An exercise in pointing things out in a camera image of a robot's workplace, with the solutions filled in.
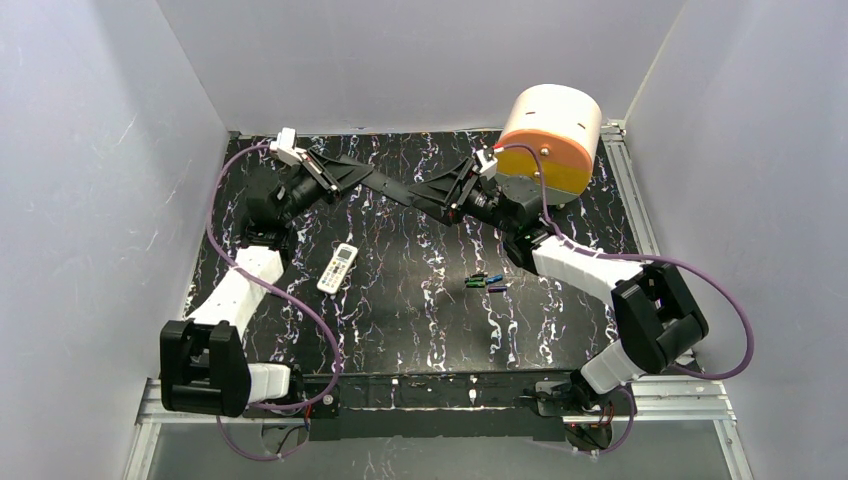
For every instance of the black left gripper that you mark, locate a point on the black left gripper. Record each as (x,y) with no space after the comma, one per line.
(318,175)

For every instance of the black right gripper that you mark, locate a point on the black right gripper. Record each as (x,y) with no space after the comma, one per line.
(466,190)

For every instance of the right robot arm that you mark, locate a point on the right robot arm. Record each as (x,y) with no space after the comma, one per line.
(656,315)

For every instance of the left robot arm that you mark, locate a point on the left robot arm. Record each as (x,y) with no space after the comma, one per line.
(203,366)

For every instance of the white remote control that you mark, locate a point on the white remote control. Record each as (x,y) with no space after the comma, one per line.
(337,269)

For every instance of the pink orange cylindrical drawer box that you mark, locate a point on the pink orange cylindrical drawer box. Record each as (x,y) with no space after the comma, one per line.
(554,129)

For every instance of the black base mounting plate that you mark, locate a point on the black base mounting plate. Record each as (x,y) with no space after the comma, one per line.
(537,404)

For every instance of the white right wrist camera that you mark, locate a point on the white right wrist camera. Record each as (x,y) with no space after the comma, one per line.
(484,163)

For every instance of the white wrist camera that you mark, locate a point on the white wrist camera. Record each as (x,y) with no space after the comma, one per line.
(284,147)
(484,163)

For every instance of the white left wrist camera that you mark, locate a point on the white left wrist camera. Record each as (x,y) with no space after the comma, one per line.
(284,147)

